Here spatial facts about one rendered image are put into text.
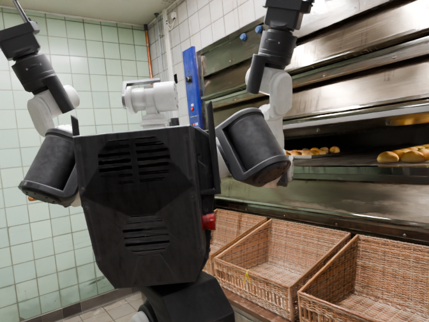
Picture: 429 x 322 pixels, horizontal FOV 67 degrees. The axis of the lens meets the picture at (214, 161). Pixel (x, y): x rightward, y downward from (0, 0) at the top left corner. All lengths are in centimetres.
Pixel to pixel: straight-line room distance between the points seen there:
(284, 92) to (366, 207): 100
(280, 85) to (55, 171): 56
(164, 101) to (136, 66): 268
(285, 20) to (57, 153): 61
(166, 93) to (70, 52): 255
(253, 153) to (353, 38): 118
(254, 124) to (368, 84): 107
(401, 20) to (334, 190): 84
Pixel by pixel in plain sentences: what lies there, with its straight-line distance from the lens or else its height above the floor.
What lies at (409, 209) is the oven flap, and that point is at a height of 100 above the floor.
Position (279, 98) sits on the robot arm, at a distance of 86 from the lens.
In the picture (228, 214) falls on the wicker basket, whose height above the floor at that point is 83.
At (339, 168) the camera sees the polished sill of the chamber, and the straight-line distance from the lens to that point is 179.
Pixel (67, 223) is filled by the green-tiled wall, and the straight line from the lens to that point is 313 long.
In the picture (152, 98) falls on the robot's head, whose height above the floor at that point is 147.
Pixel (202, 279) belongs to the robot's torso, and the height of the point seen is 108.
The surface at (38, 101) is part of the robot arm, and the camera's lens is 95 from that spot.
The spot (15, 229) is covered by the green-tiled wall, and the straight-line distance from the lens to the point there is 308.
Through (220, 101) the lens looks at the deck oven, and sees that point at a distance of 246.
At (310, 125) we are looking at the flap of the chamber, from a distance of 168.
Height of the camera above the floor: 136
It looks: 3 degrees down
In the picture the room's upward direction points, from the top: 6 degrees counter-clockwise
